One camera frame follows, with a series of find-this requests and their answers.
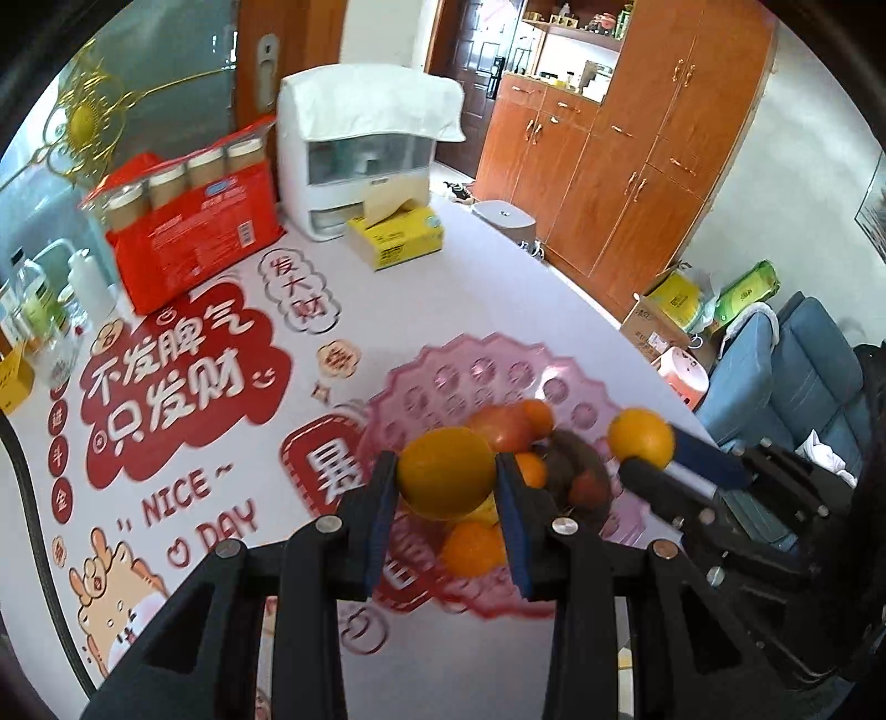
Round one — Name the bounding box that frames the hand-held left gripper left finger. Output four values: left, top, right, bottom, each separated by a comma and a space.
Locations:
79, 450, 399, 720

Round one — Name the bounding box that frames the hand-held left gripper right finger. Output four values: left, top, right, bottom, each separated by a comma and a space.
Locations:
493, 453, 783, 720

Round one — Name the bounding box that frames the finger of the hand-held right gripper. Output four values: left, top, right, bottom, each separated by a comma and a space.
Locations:
618, 458, 811, 579
671, 429, 856, 520

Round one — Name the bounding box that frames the small red fruit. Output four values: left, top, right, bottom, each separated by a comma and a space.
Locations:
568, 471, 611, 510

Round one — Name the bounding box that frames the large orange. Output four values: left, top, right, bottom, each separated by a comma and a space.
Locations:
396, 427, 498, 522

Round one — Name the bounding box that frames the dark avocado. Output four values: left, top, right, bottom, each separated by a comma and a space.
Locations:
543, 429, 614, 506

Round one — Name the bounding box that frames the pink plastic fruit plate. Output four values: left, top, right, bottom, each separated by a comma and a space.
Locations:
356, 332, 686, 619

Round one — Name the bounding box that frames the pink bin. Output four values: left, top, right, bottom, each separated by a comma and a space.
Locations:
657, 346, 713, 409

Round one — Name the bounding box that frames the red apple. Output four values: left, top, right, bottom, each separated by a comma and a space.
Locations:
465, 405, 548, 451

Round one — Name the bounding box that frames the blue sofa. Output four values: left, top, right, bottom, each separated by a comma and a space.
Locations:
696, 291, 873, 548

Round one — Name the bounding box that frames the cardboard box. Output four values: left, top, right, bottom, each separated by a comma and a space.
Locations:
618, 266, 721, 364

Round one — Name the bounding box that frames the white fluffy cloth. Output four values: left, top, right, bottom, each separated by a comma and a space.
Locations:
723, 302, 783, 347

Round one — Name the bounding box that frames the yellow pack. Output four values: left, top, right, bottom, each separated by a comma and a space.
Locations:
647, 270, 707, 330

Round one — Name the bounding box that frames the green pack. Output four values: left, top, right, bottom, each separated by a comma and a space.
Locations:
716, 261, 780, 326

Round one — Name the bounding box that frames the black bag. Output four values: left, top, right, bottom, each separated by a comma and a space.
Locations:
853, 342, 886, 486

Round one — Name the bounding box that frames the printed tablecloth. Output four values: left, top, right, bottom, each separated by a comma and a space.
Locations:
0, 190, 700, 720

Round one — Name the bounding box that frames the yellow tissue box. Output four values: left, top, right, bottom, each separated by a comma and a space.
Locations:
346, 204, 445, 271

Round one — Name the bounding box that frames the wooden cabinet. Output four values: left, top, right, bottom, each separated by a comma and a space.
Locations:
474, 0, 776, 323

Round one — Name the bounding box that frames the beige tissue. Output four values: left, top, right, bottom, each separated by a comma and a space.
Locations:
361, 181, 430, 226

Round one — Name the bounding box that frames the white countertop appliance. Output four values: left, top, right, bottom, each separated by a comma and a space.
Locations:
277, 128, 437, 242

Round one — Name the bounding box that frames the red pack of jars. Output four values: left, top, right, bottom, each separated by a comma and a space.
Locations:
78, 116, 286, 316

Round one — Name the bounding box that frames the glass jar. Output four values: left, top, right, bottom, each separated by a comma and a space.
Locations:
31, 305, 87, 387

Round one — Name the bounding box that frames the clear bottle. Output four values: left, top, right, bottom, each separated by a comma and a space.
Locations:
7, 250, 49, 340

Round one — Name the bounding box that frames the white cloth cover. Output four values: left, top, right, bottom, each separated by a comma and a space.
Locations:
277, 64, 466, 143

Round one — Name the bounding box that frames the row of shelf ornaments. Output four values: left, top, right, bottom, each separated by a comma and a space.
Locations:
522, 3, 634, 35

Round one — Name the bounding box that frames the dark brown door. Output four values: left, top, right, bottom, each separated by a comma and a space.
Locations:
432, 0, 527, 184

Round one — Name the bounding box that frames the gold door ornament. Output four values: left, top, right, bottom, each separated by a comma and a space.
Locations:
28, 59, 236, 188

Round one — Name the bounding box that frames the glass door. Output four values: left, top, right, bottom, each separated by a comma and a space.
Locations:
0, 0, 240, 229

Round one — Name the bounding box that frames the framed wall picture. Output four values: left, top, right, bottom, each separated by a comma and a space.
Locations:
854, 148, 886, 260

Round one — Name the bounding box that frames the wooden door with handle plate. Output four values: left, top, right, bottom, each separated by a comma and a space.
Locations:
235, 0, 347, 129

